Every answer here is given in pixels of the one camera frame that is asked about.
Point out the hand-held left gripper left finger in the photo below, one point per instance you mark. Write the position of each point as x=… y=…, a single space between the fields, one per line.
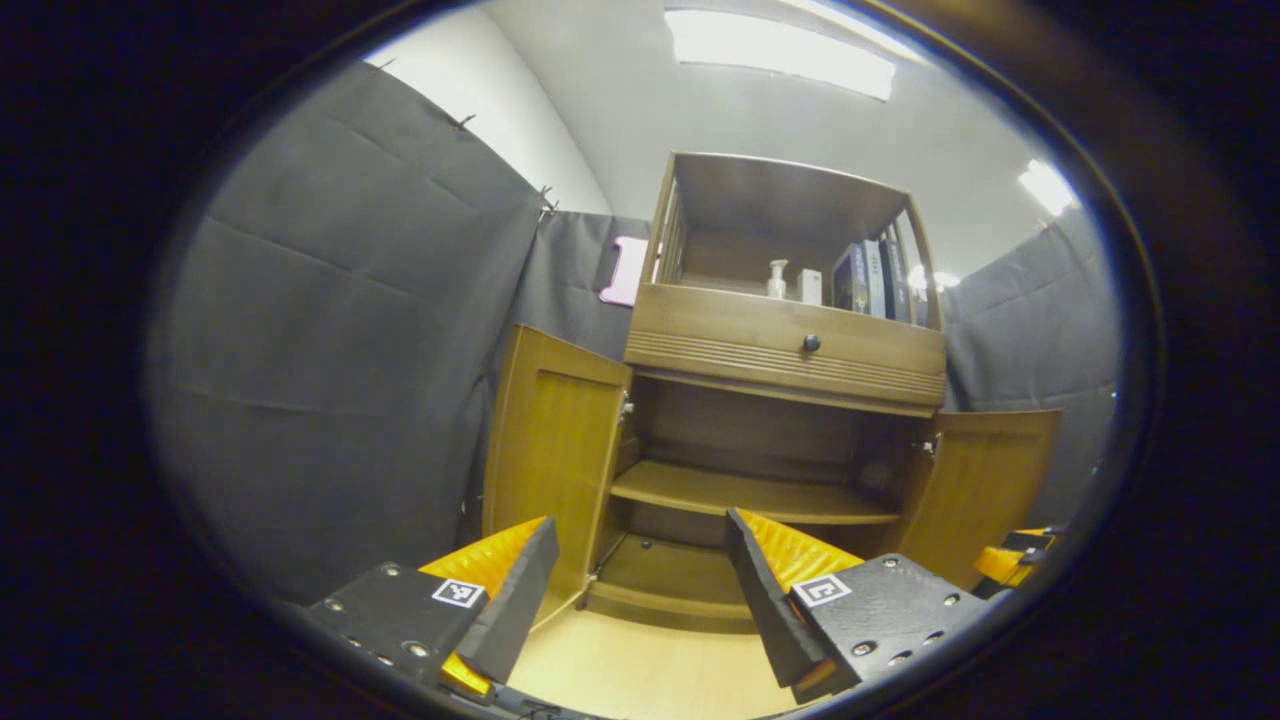
x=515 y=610

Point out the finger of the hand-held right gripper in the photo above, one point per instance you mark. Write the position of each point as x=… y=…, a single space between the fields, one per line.
x=1000 y=565

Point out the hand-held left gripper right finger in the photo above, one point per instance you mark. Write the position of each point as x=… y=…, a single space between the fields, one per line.
x=770 y=610

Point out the wooden shoe cabinet door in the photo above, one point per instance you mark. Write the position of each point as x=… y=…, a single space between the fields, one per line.
x=555 y=450
x=985 y=470

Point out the wooden double-door shoe cabinet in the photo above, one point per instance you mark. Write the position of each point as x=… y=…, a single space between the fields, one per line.
x=750 y=490

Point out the wooden drawer with black knob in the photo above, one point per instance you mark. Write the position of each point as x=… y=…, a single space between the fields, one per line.
x=720 y=330

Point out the pale blue book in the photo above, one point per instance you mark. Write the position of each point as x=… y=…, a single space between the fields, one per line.
x=875 y=280

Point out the black backdrop cloth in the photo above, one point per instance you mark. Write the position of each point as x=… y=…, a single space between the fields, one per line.
x=330 y=350

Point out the small white box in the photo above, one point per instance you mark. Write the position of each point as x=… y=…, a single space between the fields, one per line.
x=810 y=287

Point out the white pump bottle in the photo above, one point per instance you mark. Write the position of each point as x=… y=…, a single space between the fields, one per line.
x=777 y=282

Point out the ceiling light panel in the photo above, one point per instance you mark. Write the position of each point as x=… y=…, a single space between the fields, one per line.
x=1048 y=187
x=780 y=50

